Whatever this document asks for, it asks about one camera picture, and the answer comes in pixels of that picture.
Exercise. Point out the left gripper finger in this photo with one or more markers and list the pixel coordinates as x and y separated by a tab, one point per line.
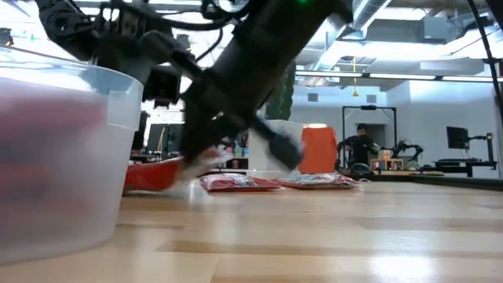
188	65

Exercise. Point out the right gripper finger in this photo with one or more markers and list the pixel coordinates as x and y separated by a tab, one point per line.
202	137

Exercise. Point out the red popcorn bag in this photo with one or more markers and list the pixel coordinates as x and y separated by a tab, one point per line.
236	182
318	181
153	175

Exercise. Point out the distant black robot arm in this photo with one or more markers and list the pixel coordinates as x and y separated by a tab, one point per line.
408	149

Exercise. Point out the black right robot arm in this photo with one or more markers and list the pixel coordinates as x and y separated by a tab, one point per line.
283	27

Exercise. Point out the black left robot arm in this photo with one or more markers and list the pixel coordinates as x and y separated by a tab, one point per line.
67	27

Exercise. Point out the black monitor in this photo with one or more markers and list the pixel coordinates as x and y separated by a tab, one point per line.
457	137
165	137

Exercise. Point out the green cactus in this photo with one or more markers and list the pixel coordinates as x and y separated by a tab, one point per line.
283	98

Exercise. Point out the orange chair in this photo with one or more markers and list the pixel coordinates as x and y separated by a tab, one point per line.
319	149

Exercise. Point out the person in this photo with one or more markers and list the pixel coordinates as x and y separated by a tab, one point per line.
359	147

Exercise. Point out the translucent plastic storage bin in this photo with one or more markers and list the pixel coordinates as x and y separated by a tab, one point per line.
59	177

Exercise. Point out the long ceiling light strip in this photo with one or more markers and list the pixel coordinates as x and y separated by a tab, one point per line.
401	76

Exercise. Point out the small wooden shelf box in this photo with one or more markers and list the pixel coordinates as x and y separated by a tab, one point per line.
387	164

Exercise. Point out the black desk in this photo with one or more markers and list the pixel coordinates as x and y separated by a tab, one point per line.
465	163

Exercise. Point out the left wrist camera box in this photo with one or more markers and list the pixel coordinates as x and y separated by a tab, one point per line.
163	86

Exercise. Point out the black metal rig frame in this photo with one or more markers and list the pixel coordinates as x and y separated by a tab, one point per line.
369	107

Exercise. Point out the silver ceiling air duct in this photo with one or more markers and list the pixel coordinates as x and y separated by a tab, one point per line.
365	12

